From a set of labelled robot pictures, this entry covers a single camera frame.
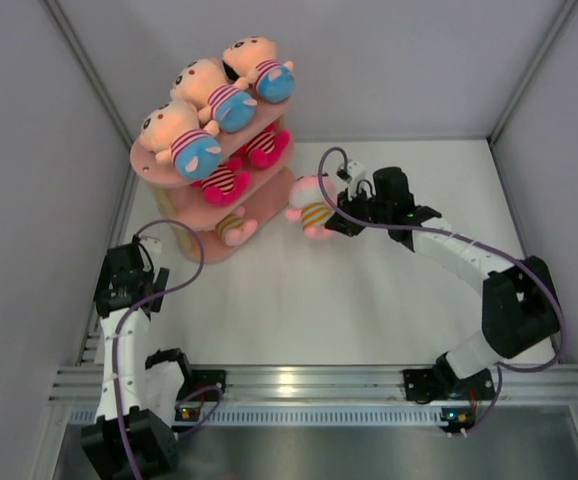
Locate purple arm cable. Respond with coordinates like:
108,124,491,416
318,147,568,436
112,219,226,480

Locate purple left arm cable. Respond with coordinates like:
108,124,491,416
112,219,226,480

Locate pink frog toy striped shirt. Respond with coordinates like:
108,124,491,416
215,206,258,247

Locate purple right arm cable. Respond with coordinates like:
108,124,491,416
318,147,568,436

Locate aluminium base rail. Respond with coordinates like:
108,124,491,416
49,364,578,405

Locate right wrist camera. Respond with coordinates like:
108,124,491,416
336,160,366,198

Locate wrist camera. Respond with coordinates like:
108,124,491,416
132,235,162,271
336,160,366,198

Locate white panda toy yellow glasses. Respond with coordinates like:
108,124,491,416
191,157,250,207

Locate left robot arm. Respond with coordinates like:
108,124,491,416
80,240,195,479

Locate white slotted cable duct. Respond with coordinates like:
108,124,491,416
68,405,470,426

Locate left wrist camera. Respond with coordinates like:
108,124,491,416
132,235,162,271

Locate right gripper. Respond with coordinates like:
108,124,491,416
326,184,391,238

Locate pink wooden shelf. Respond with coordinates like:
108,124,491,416
130,100,295,263

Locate black-haired boy doll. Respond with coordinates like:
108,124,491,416
222,36,296,104

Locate peach pig toy blue shorts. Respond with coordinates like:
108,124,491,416
170,58,257,133

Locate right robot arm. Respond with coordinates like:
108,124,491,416
326,165,562,404

